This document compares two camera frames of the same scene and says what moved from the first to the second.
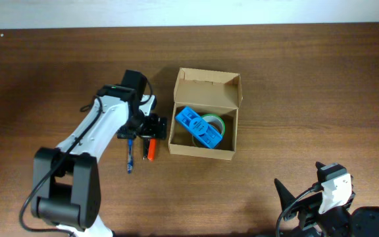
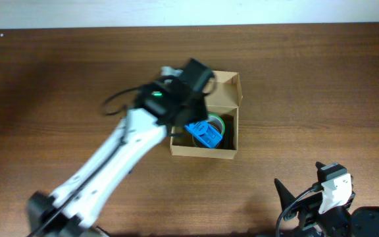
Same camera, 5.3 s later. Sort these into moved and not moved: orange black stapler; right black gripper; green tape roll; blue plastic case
Moved: orange black stapler
Not moved: blue plastic case; right black gripper; green tape roll
